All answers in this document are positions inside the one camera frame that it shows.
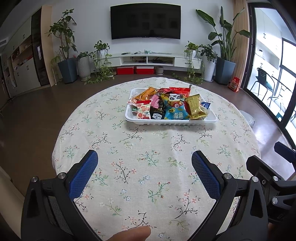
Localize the plant in tall white pot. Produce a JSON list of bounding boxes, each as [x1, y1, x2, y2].
[[199, 44, 218, 82]]

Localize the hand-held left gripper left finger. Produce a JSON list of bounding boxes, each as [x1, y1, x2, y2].
[[21, 150, 102, 241]]

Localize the gold snack packet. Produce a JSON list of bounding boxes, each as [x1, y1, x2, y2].
[[185, 94, 208, 120]]

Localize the wall storage cabinet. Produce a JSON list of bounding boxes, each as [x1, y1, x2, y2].
[[0, 6, 52, 98]]

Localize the beige curtain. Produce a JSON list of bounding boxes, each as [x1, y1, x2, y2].
[[232, 0, 250, 80]]

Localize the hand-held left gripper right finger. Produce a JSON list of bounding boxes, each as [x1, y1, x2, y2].
[[188, 150, 269, 241]]

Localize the black snack packet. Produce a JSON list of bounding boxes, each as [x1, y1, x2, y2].
[[149, 104, 166, 120]]

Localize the white balcony cabinets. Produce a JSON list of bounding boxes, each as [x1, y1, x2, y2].
[[254, 8, 285, 77]]

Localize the red storage box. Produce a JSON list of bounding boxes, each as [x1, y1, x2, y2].
[[135, 66, 154, 75], [116, 66, 134, 75]]

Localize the trailing vine plant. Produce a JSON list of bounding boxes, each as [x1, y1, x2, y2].
[[84, 40, 115, 85]]

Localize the hanging pothos in white pot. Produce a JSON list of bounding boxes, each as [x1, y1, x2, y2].
[[172, 41, 205, 85]]

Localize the black balcony chair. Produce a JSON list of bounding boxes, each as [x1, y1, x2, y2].
[[250, 68, 279, 102]]

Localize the black balcony table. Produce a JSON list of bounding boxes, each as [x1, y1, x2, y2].
[[268, 75, 296, 114]]

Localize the black sliding door frame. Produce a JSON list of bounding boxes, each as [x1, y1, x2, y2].
[[240, 0, 296, 153]]

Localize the grey trash bin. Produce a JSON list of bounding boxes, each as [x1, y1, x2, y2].
[[239, 110, 256, 127]]

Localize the round floral tablecloth table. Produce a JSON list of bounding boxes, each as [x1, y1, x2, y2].
[[52, 77, 262, 241]]

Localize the plant in white ribbed pot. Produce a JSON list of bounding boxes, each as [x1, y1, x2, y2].
[[76, 51, 91, 81]]

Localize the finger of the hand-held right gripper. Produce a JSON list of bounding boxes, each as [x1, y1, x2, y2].
[[274, 141, 296, 163], [246, 155, 284, 184]]

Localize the potted tree in blue-grey pot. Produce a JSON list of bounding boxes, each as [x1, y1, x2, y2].
[[47, 9, 78, 84]]

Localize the white plastic tray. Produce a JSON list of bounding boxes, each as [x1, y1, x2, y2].
[[125, 88, 218, 126]]

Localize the person's left hand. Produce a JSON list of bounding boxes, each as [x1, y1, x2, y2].
[[107, 226, 151, 241]]

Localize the black wall television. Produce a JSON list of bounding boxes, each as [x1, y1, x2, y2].
[[110, 3, 181, 40]]

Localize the red patterned snack packet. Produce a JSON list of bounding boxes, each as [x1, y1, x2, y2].
[[136, 100, 152, 120]]

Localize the blue panda snack packet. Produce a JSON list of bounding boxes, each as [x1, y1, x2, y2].
[[160, 93, 190, 120]]

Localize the red bag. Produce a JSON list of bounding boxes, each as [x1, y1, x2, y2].
[[228, 76, 241, 93]]

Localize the orange snack packet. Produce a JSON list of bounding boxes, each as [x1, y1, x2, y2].
[[135, 87, 158, 100]]

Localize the white television console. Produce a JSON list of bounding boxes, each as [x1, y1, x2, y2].
[[105, 53, 203, 70]]

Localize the large-leaf plant in blue-grey pot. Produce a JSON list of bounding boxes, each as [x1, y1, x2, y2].
[[196, 6, 252, 85]]

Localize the pink snack packet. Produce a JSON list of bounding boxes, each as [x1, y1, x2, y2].
[[150, 94, 162, 108]]

